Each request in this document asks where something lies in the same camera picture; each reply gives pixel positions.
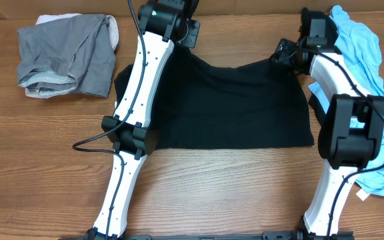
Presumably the black t-shirt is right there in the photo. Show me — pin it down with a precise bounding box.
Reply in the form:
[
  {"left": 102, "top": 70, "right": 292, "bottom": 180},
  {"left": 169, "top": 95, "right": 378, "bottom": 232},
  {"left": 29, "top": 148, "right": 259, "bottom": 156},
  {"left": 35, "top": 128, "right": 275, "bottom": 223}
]
[{"left": 113, "top": 45, "right": 315, "bottom": 150}]

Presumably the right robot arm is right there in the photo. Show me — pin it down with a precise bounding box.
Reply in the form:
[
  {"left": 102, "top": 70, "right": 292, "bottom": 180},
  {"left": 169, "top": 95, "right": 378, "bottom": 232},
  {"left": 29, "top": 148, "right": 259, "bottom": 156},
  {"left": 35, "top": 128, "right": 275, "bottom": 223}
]
[{"left": 263, "top": 17, "right": 384, "bottom": 239}]

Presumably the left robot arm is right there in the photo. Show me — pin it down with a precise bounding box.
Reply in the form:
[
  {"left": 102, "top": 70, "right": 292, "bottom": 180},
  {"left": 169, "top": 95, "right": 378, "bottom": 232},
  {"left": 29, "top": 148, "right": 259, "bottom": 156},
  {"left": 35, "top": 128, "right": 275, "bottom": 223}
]
[{"left": 84, "top": 1, "right": 200, "bottom": 239}]

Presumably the light blue t-shirt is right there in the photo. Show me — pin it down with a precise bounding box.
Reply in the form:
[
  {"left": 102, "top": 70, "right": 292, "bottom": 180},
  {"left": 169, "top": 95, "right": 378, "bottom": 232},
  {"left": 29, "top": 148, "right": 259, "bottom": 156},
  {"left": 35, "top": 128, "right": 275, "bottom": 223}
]
[{"left": 301, "top": 5, "right": 384, "bottom": 197}]

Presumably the white garment under grey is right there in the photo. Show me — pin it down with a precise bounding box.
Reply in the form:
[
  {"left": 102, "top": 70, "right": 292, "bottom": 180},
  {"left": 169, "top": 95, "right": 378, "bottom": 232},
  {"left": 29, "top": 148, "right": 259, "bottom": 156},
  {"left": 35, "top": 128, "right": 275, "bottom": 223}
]
[{"left": 35, "top": 13, "right": 119, "bottom": 50}]

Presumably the folded grey shirt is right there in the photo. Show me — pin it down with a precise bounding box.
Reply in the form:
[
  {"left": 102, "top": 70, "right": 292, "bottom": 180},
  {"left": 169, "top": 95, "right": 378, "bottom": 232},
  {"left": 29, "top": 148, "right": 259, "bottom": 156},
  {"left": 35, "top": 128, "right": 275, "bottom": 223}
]
[{"left": 17, "top": 14, "right": 116, "bottom": 99}]

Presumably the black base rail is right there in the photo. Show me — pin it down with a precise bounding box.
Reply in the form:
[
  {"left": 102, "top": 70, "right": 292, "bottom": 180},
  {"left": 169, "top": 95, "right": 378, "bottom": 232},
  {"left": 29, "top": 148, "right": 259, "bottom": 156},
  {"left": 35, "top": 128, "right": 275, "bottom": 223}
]
[{"left": 58, "top": 231, "right": 355, "bottom": 240}]

